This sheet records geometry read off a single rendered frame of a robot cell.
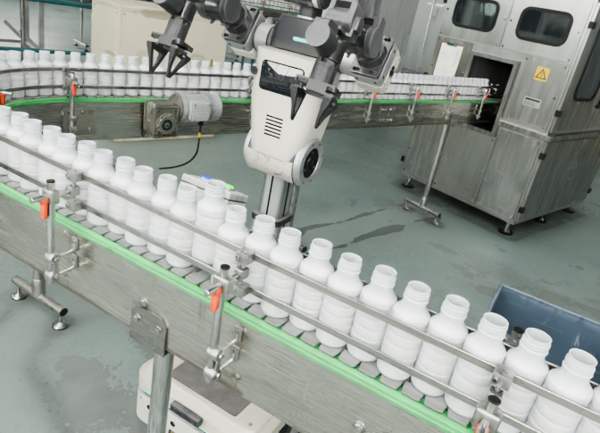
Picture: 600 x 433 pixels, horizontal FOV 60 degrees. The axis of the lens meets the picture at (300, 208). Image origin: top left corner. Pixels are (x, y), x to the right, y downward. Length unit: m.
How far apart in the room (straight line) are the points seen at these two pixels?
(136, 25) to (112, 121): 2.55
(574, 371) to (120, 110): 1.99
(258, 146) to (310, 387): 0.86
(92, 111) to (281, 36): 0.99
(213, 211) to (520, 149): 3.70
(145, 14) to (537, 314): 4.10
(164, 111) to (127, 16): 2.54
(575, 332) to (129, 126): 1.85
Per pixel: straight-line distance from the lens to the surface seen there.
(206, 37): 5.19
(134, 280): 1.14
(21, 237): 1.42
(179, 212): 1.02
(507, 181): 4.54
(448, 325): 0.83
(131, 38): 4.85
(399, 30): 7.85
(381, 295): 0.85
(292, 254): 0.90
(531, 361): 0.83
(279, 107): 1.54
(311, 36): 1.18
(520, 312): 1.48
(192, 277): 1.05
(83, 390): 2.27
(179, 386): 1.90
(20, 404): 2.25
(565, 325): 1.48
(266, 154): 1.59
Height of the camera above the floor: 1.55
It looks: 22 degrees down
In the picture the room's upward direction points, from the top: 11 degrees clockwise
